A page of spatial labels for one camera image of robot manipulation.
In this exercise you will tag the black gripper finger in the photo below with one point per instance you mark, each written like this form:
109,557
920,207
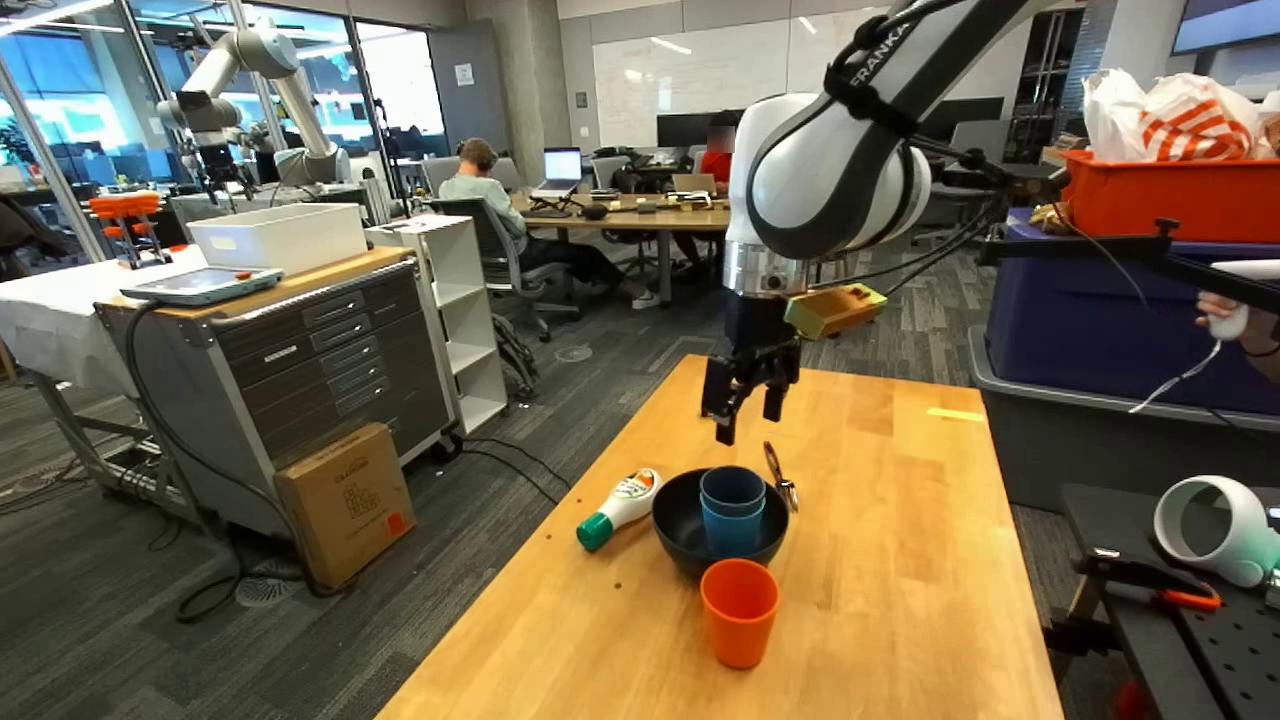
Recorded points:
775,397
723,395

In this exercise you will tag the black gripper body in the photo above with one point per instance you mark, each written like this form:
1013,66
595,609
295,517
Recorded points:
763,344

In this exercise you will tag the light blue plastic cup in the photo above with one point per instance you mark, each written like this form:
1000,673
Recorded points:
735,529

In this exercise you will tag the orange plastic cup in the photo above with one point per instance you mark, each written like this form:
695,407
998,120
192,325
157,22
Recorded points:
740,601

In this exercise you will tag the dark teal plastic cup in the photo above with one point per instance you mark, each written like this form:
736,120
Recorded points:
735,488

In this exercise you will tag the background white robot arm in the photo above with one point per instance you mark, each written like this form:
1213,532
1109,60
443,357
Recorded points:
269,56

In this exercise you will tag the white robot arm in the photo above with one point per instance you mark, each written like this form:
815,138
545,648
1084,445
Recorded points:
829,173

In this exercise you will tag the black bowl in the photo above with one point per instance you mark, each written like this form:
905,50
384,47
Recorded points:
681,525

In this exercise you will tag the white bottle green cap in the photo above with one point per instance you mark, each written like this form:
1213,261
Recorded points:
624,505

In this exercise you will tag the wooden office desk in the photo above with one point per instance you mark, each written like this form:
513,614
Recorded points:
645,218

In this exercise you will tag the person in red shirt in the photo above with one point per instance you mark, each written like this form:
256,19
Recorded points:
717,158

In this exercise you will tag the open laptop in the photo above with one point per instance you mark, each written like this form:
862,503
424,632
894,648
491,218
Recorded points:
561,173

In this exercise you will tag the white shelf unit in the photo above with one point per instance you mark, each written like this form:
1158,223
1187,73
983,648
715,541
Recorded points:
455,270

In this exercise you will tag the cardboard box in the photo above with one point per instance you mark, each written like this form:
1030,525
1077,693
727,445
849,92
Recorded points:
351,505

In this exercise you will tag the orange bin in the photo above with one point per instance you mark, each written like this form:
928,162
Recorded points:
1231,202

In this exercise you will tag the grey drawer cabinet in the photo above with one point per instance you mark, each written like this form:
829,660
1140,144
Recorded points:
254,386

